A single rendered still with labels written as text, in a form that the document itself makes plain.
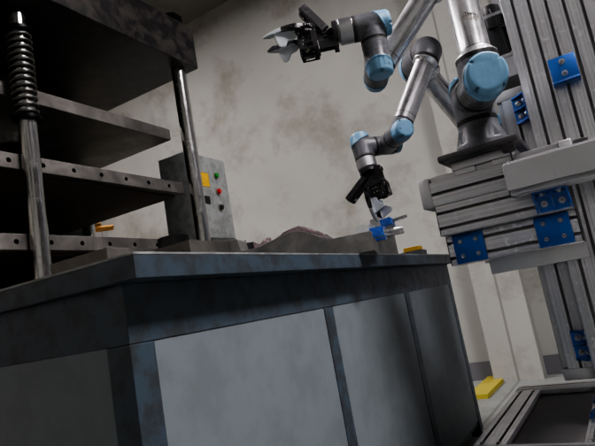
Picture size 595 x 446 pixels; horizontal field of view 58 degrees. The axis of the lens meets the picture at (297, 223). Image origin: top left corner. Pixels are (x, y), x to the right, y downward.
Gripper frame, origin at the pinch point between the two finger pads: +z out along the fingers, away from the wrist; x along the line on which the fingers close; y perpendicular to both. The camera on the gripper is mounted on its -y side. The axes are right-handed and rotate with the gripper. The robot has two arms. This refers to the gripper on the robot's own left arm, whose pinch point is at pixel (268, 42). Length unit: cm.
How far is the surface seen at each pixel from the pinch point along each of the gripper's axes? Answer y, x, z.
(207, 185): 0, 97, 47
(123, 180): 14, 43, 65
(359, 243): 62, 10, -14
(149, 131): -13, 59, 60
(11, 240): 43, 4, 84
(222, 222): 17, 106, 45
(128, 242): 37, 45, 66
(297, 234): 56, 11, 2
